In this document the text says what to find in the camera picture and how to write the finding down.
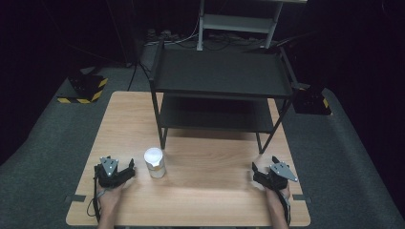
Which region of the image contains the black metal two-tier shelf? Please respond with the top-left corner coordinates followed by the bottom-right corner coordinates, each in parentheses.
top-left (148, 39), bottom-right (310, 156)

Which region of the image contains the person's right hand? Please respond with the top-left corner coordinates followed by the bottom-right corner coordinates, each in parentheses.
top-left (265, 182), bottom-right (291, 208)

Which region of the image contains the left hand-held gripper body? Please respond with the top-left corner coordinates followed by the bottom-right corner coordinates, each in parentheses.
top-left (94, 156), bottom-right (137, 189)

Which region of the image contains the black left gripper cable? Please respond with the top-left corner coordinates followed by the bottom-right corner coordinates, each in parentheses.
top-left (86, 165), bottom-right (106, 223)

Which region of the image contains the white cup with lid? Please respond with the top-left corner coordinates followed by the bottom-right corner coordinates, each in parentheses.
top-left (143, 147), bottom-right (167, 179)

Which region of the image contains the white metal rack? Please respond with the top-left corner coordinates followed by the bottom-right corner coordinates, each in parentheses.
top-left (196, 0), bottom-right (309, 52)

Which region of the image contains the white floor cable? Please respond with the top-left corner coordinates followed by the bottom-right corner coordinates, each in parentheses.
top-left (144, 15), bottom-right (201, 47)

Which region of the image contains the black stand leg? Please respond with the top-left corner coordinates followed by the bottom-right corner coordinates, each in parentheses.
top-left (126, 60), bottom-right (143, 93)

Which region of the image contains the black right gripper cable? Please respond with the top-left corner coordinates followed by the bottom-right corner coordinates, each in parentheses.
top-left (279, 190), bottom-right (292, 227)

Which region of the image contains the black yellow striped block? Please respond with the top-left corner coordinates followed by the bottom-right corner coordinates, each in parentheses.
top-left (292, 86), bottom-right (332, 116)
top-left (56, 73), bottom-right (109, 105)

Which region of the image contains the grey tape strip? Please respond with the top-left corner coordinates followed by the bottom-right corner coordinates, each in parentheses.
top-left (64, 194), bottom-right (87, 203)
top-left (291, 193), bottom-right (313, 204)

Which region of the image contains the person's left hand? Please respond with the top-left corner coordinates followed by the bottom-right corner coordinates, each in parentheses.
top-left (96, 177), bottom-right (132, 209)

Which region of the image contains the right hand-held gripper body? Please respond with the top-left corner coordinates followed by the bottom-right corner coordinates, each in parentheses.
top-left (252, 160), bottom-right (299, 191)

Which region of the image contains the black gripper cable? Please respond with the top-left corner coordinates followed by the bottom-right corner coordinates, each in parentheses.
top-left (86, 165), bottom-right (106, 223)
top-left (279, 190), bottom-right (292, 227)

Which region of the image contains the floor power strip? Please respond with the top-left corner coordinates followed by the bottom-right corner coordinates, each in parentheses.
top-left (145, 28), bottom-right (175, 44)

